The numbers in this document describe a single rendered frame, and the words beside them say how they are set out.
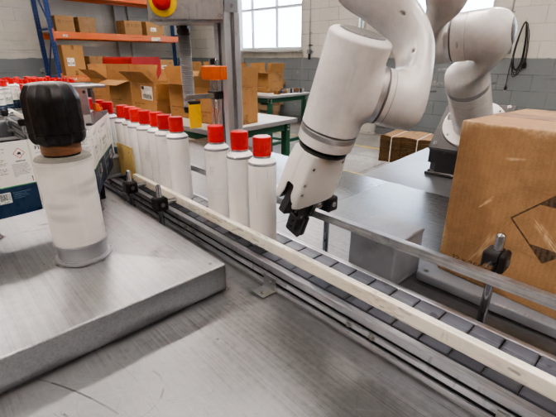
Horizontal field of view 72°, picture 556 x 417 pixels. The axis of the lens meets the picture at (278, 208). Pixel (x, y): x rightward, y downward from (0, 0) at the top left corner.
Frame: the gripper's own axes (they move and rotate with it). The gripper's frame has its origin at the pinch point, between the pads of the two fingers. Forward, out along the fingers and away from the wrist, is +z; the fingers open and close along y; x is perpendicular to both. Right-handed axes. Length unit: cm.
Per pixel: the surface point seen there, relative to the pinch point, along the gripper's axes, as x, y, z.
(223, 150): -22.9, 0.0, -1.5
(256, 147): -11.6, 2.2, -8.8
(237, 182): -14.2, 2.5, 0.1
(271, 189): -7.1, 0.6, -2.4
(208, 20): -48, -10, -19
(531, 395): 38.3, 3.6, -6.9
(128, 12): -806, -331, 173
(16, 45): -765, -114, 229
